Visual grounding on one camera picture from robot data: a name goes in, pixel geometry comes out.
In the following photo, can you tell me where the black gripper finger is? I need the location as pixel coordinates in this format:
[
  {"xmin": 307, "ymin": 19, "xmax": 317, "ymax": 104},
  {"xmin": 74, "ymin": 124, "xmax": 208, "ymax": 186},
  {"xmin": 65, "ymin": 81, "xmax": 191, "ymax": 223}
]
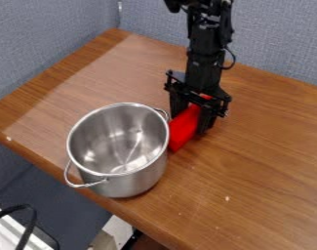
[
  {"xmin": 196, "ymin": 107, "xmax": 221, "ymax": 135},
  {"xmin": 170, "ymin": 92, "xmax": 188, "ymax": 118}
]

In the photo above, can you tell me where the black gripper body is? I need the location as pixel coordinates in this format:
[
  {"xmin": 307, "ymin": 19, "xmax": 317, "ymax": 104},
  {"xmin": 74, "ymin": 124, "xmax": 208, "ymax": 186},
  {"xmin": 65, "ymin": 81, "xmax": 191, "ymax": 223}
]
[{"xmin": 165, "ymin": 50, "xmax": 233, "ymax": 117}]

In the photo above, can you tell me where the black cable loop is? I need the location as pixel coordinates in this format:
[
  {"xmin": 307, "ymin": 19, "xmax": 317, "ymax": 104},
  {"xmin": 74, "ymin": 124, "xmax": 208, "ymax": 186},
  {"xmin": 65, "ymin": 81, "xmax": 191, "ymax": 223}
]
[{"xmin": 0, "ymin": 203, "xmax": 38, "ymax": 250}]

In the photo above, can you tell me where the white appliance with dark panel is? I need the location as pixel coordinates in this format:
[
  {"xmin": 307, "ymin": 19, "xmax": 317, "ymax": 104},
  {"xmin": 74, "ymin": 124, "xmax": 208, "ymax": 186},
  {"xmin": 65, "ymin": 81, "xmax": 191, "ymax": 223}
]
[{"xmin": 0, "ymin": 204, "xmax": 61, "ymax": 250}]

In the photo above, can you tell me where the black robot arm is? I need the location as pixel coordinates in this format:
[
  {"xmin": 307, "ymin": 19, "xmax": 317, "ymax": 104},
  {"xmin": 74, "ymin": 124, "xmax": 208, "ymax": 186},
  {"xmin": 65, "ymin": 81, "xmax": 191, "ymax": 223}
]
[{"xmin": 164, "ymin": 0, "xmax": 237, "ymax": 135}]

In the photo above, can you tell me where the white table leg bracket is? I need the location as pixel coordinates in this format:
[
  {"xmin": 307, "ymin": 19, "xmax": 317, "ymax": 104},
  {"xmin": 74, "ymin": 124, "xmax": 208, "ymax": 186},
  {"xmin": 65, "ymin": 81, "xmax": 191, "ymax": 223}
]
[{"xmin": 88, "ymin": 216, "xmax": 133, "ymax": 250}]

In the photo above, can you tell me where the stainless steel pot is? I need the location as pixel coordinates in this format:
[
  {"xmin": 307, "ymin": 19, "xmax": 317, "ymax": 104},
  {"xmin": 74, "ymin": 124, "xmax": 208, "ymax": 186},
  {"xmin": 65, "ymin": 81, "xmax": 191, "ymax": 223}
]
[{"xmin": 66, "ymin": 103, "xmax": 170, "ymax": 198}]

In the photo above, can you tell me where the red rectangular block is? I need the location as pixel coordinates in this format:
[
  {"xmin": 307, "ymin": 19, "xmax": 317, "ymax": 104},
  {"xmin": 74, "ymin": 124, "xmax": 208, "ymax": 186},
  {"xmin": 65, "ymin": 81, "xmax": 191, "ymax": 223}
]
[{"xmin": 169, "ymin": 104, "xmax": 201, "ymax": 152}]

